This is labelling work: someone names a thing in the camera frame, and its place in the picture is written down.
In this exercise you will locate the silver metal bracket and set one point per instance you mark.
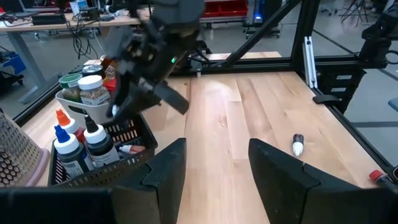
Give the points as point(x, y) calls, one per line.
point(310, 62)

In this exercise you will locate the dark bottle with red cap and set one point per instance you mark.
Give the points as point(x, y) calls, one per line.
point(377, 176)

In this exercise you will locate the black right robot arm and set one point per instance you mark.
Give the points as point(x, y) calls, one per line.
point(177, 9)

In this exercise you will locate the black white round cap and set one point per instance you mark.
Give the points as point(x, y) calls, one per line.
point(93, 90)

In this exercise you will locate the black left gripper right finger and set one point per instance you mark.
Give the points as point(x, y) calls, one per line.
point(273, 174)

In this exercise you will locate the metal mesh basket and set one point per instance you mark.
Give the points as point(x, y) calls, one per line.
point(18, 155)

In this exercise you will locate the green lid oregano jar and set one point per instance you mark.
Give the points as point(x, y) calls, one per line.
point(71, 87)

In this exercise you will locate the black box device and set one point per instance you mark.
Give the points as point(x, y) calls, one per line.
point(48, 18)

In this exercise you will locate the small orange dropper bottle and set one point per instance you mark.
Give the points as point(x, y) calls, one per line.
point(132, 149)

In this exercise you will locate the black plastic basket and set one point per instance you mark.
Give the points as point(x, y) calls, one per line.
point(136, 137)

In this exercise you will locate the black aluminium table frame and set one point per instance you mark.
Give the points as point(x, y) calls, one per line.
point(306, 25)

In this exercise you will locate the grey plastic bin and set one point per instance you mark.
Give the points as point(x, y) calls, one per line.
point(90, 113)

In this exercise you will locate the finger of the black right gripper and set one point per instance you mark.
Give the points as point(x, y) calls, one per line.
point(136, 102)
point(119, 90)

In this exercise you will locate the blue food colouring bottle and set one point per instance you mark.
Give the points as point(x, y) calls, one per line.
point(70, 152)

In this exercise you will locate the red storage bins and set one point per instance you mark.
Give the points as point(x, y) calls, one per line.
point(225, 8)

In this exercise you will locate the tan lid spice jar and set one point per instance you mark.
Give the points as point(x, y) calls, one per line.
point(109, 67)

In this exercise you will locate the orange turmeric bottle black lid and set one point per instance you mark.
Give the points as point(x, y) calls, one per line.
point(93, 70)

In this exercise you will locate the desk with grey legs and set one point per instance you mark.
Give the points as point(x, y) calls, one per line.
point(118, 20)

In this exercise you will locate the blue storage crate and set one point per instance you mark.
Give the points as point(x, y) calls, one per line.
point(14, 63)

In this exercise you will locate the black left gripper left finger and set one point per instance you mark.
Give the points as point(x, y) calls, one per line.
point(168, 180)

